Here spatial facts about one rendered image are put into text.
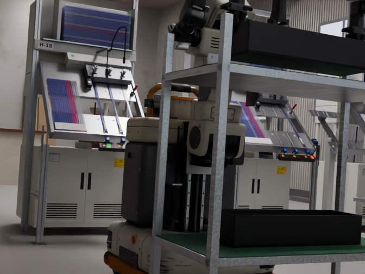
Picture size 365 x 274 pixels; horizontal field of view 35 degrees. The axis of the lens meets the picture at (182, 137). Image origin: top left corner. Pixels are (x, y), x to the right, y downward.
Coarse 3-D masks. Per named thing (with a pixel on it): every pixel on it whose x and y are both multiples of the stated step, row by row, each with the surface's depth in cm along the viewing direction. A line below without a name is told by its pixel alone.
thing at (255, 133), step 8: (240, 104) 474; (248, 112) 470; (248, 120) 461; (256, 120) 466; (248, 128) 453; (256, 128) 457; (264, 128) 461; (248, 136) 445; (256, 136) 449; (264, 136) 453; (272, 144) 449
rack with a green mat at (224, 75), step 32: (224, 32) 177; (224, 64) 177; (224, 96) 178; (320, 96) 236; (352, 96) 228; (160, 128) 215; (224, 128) 178; (160, 160) 214; (160, 192) 215; (160, 224) 215; (160, 256) 215; (192, 256) 186; (224, 256) 180; (256, 256) 184; (288, 256) 189; (320, 256) 195; (352, 256) 201
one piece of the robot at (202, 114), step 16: (208, 32) 257; (192, 48) 263; (208, 48) 258; (192, 112) 265; (208, 112) 259; (240, 112) 267; (192, 128) 263; (208, 128) 255; (240, 128) 263; (192, 144) 262; (240, 144) 264
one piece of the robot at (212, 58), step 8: (208, 56) 256; (216, 56) 258; (208, 64) 251; (248, 64) 266; (200, 88) 256; (208, 88) 250; (200, 96) 255; (208, 96) 250; (248, 96) 267; (256, 96) 261; (248, 104) 267
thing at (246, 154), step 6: (258, 12) 502; (264, 12) 504; (270, 12) 507; (318, 150) 470; (246, 156) 492; (252, 156) 484; (258, 156) 484; (264, 156) 494; (270, 156) 492; (318, 156) 470; (318, 162) 469; (294, 198) 489; (300, 198) 480; (306, 198) 474
